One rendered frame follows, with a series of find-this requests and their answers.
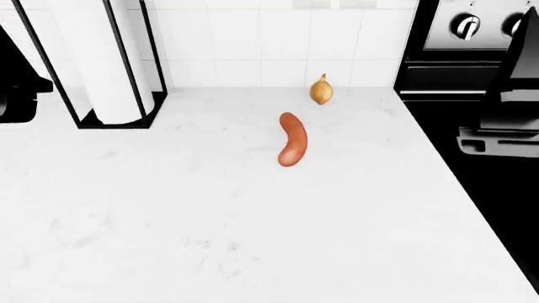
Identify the black kitchen stove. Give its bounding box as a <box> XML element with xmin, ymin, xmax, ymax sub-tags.
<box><xmin>393</xmin><ymin>0</ymin><xmax>539</xmax><ymax>287</ymax></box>

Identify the silver black stove knob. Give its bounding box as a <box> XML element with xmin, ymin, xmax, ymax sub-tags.
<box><xmin>502</xmin><ymin>12</ymin><xmax>526</xmax><ymax>38</ymax></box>
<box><xmin>449</xmin><ymin>12</ymin><xmax>482</xmax><ymax>40</ymax></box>

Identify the yellow onion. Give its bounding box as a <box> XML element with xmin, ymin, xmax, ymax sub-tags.
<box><xmin>309</xmin><ymin>73</ymin><xmax>334</xmax><ymax>106</ymax></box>

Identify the reddish brown sausage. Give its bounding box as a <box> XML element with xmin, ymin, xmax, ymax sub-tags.
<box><xmin>277</xmin><ymin>111</ymin><xmax>309</xmax><ymax>168</ymax></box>

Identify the white paper towel roll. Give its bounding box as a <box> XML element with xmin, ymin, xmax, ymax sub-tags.
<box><xmin>31</xmin><ymin>0</ymin><xmax>156</xmax><ymax>126</ymax></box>

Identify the black countertop appliance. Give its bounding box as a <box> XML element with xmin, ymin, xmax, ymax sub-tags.
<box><xmin>0</xmin><ymin>24</ymin><xmax>55</xmax><ymax>125</ymax></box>

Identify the black wire paper towel holder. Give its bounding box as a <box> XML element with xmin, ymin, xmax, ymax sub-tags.
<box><xmin>11</xmin><ymin>0</ymin><xmax>168</xmax><ymax>130</ymax></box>

